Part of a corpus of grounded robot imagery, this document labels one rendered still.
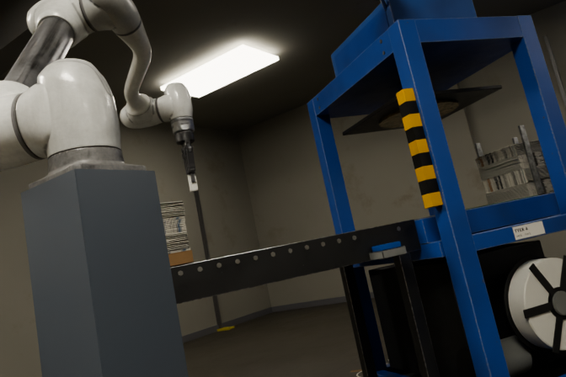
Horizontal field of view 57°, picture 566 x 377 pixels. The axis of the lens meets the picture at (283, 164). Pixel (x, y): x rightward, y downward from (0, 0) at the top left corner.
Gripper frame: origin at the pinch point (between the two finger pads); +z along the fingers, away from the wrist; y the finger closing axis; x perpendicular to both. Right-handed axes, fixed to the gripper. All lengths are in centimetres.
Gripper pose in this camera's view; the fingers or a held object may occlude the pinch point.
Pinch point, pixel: (192, 183)
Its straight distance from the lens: 209.5
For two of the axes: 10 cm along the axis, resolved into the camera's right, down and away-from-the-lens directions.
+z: 2.0, 9.6, -1.7
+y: 3.2, -2.3, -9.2
